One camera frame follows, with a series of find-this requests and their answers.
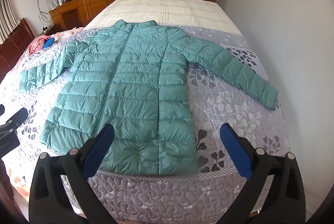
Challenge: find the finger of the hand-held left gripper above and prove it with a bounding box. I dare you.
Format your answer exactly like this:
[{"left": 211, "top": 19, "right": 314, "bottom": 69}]
[{"left": 0, "top": 108, "right": 28, "bottom": 133}]

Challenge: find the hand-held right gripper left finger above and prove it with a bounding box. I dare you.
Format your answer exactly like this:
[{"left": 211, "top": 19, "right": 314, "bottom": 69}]
[{"left": 28, "top": 123, "right": 115, "bottom": 224}]

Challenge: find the beige striped blanket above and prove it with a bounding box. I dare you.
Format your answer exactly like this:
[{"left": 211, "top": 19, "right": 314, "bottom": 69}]
[{"left": 84, "top": 0, "right": 242, "bottom": 33}]

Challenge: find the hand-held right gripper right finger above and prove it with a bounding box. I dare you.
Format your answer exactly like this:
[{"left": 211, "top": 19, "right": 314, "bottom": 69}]
[{"left": 216, "top": 123, "right": 306, "bottom": 224}]

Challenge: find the wooden desk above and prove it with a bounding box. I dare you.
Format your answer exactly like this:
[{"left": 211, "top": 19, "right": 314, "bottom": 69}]
[{"left": 49, "top": 0, "right": 94, "bottom": 31}]

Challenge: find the striped curtain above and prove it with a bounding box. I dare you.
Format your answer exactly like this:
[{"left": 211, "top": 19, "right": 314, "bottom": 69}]
[{"left": 0, "top": 0, "right": 20, "bottom": 45}]

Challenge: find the grey floral quilt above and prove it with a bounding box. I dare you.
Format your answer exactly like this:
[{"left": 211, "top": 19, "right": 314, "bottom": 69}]
[{"left": 0, "top": 23, "right": 291, "bottom": 217}]

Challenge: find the pink patterned cloth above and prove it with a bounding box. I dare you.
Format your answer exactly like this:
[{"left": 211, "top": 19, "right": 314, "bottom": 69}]
[{"left": 27, "top": 27, "right": 84, "bottom": 55}]

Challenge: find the teal puffer jacket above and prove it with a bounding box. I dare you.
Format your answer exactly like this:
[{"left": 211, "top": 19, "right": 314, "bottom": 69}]
[{"left": 18, "top": 19, "right": 279, "bottom": 176}]

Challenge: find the dark red wooden headboard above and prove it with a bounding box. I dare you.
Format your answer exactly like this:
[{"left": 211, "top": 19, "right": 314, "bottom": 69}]
[{"left": 0, "top": 18, "right": 36, "bottom": 77}]

